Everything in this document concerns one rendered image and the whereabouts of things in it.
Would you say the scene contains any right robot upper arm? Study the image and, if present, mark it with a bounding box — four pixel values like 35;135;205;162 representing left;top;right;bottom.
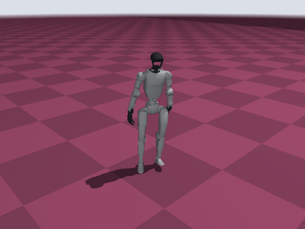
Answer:
134;72;147;97

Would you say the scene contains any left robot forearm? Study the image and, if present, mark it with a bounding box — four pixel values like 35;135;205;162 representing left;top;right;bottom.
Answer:
167;94;173;108

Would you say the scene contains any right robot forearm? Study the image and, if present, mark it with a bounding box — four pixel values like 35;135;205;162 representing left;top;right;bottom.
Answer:
128;90;137;112

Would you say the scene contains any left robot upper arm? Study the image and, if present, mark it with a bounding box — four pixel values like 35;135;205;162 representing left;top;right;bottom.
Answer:
164;71;173;95

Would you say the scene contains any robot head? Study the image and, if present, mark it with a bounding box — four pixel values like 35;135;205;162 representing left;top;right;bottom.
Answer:
149;52;163;73

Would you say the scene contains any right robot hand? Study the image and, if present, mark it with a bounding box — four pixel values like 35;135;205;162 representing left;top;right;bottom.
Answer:
127;109;134;125

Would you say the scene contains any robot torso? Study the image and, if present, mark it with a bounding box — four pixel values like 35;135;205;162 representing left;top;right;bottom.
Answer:
143;69;166;114

